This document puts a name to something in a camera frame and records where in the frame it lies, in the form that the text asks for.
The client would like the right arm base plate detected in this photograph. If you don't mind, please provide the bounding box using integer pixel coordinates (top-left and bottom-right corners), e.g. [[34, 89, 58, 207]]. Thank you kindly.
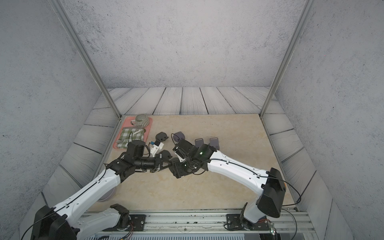
[[225, 214, 271, 231]]

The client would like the aluminium rail frame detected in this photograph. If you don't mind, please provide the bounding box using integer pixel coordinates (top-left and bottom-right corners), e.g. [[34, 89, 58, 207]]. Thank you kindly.
[[89, 208, 318, 240]]

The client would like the green checkered cloth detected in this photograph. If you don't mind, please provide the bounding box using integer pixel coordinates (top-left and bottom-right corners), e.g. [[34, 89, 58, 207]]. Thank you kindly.
[[116, 127, 146, 149]]

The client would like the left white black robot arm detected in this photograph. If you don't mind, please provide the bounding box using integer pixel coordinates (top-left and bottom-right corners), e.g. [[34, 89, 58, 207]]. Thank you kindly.
[[30, 140, 172, 240]]

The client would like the metal corner post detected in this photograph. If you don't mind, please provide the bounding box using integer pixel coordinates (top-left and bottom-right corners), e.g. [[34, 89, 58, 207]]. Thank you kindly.
[[49, 0, 122, 120], [259, 0, 316, 119]]

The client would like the left metal corner post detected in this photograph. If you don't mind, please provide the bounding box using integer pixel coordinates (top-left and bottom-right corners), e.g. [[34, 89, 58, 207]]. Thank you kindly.
[[49, 0, 122, 120]]

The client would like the pink plastic tray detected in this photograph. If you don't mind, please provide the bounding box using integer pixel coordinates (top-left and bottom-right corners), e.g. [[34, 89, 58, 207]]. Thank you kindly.
[[113, 117, 153, 149]]

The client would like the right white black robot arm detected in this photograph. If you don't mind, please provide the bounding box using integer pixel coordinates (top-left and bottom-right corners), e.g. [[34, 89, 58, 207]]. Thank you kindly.
[[170, 140, 287, 231]]

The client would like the striped ceramic cup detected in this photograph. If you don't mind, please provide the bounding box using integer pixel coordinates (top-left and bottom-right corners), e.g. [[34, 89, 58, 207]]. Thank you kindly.
[[131, 114, 150, 128]]

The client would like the right metal corner post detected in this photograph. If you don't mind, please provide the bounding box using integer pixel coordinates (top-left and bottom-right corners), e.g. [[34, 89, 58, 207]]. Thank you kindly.
[[259, 0, 316, 119]]

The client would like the purple bowl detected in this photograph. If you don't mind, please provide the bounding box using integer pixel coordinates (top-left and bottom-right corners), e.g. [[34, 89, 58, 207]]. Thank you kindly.
[[97, 188, 116, 202]]

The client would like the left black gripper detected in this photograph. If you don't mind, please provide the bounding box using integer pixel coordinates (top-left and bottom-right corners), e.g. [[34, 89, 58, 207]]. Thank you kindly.
[[133, 154, 173, 173]]

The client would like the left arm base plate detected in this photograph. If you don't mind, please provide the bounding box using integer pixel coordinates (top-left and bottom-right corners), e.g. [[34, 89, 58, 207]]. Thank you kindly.
[[103, 215, 146, 232]]

